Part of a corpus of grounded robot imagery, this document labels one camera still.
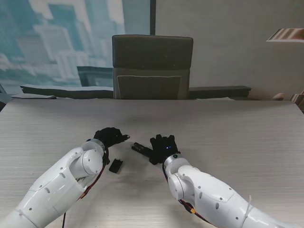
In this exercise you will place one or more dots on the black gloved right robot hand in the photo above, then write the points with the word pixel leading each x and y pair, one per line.
pixel 164 148

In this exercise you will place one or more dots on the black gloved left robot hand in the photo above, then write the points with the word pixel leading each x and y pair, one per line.
pixel 109 136

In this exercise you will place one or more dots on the black remote control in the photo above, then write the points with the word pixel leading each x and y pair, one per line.
pixel 140 147

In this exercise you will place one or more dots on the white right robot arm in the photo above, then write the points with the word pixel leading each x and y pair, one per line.
pixel 213 190

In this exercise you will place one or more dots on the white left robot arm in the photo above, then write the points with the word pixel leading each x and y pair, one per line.
pixel 59 180

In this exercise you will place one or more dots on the black battery cover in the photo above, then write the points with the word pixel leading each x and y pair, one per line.
pixel 115 166

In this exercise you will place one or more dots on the dark grey paper stack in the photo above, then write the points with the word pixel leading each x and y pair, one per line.
pixel 33 96

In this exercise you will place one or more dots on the grey office chair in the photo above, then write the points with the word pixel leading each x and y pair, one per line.
pixel 152 54

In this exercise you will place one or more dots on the white zip tie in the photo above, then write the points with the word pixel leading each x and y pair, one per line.
pixel 21 213
pixel 247 207

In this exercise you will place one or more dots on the dark object at edge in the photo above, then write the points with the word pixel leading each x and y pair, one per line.
pixel 2 97

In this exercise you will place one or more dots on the city skyline backdrop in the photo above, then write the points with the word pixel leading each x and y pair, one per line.
pixel 47 35

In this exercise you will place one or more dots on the brown rounded object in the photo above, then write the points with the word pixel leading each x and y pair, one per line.
pixel 278 97

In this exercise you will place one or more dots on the light wooden stack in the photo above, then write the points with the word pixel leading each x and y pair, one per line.
pixel 298 101

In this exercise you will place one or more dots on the black vertical frame post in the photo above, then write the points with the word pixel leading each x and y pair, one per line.
pixel 153 14

